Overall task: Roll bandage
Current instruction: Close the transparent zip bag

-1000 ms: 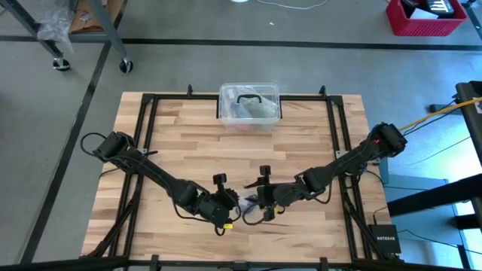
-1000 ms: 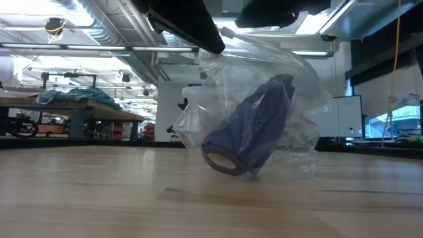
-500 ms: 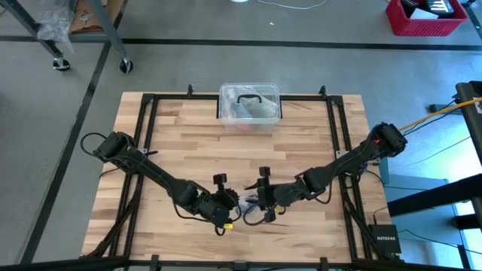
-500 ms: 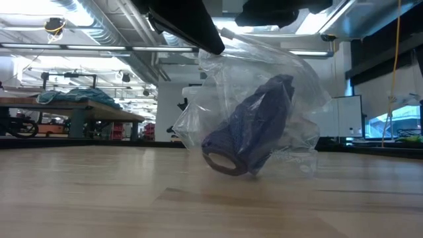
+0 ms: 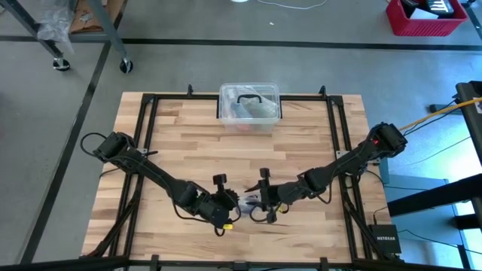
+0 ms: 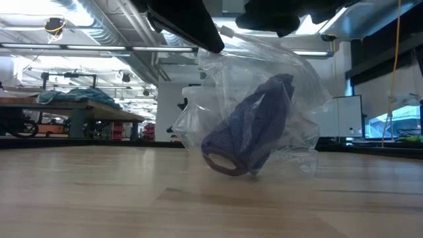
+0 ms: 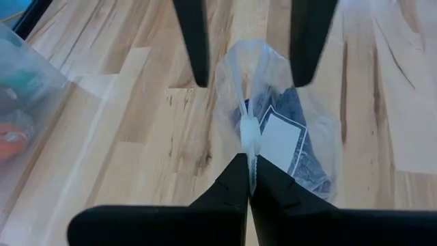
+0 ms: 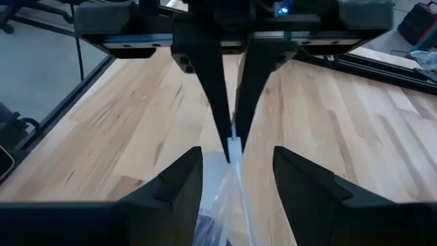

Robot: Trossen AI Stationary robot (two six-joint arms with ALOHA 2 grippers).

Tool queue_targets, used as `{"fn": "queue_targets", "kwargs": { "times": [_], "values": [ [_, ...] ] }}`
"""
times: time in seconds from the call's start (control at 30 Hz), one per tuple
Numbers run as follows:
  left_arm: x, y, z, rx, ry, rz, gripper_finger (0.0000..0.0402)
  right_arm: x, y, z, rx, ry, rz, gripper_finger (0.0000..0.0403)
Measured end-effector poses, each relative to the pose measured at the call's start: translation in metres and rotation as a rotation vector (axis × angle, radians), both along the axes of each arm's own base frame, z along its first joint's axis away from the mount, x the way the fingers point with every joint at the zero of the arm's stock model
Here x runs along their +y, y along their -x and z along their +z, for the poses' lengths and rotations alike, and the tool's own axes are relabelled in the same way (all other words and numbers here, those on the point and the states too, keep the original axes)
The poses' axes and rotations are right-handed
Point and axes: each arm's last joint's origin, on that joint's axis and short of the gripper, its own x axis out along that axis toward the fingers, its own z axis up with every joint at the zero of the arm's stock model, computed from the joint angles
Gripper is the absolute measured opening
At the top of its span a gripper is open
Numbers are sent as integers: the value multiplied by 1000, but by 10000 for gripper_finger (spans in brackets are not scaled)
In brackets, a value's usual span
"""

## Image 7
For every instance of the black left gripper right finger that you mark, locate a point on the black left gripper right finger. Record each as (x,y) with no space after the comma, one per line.
(324,225)

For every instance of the orange round object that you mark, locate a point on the orange round object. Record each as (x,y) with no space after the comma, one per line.
(12,140)

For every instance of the clear plastic storage bin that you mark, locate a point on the clear plastic storage bin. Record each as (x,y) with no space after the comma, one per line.
(27,85)

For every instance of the clear plastic zip bag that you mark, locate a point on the clear plastic zip bag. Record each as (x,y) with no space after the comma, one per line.
(235,68)

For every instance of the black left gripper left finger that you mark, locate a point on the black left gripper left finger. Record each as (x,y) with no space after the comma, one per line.
(170,225)

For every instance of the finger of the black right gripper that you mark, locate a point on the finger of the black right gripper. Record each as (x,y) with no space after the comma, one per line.
(194,37)
(309,37)

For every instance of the blue elastic bandage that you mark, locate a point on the blue elastic bandage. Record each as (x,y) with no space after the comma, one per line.
(290,102)

